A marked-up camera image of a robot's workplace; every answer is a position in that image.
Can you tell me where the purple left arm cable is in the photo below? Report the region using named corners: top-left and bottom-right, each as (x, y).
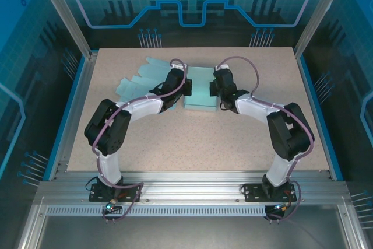
top-left (92, 58), bottom-right (189, 224)

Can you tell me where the long aluminium frame rail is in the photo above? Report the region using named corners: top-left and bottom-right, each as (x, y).
top-left (34, 171), bottom-right (352, 206)

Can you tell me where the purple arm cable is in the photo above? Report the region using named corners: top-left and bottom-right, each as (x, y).
top-left (92, 58), bottom-right (189, 224)
top-left (216, 56), bottom-right (316, 224)

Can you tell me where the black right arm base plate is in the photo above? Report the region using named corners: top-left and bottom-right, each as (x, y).
top-left (242, 183), bottom-right (298, 202)

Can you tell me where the blue-edged table side rail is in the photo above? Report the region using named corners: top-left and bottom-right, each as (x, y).
top-left (296, 53), bottom-right (345, 182)
top-left (43, 52), bottom-right (100, 181)

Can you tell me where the slotted grey cable duct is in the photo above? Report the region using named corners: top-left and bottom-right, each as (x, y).
top-left (45, 205), bottom-right (268, 218)

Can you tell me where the aluminium frame bar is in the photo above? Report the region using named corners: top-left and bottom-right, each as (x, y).
top-left (16, 196), bottom-right (49, 249)
top-left (337, 202), bottom-right (365, 249)

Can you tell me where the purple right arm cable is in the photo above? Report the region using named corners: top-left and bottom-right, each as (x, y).
top-left (216, 56), bottom-right (316, 224)

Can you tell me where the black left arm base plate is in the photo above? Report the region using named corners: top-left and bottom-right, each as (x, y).
top-left (88, 181), bottom-right (141, 202)

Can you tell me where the aluminium corner post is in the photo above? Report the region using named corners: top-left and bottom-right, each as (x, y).
top-left (31, 0), bottom-right (94, 59)
top-left (294, 0), bottom-right (353, 58)

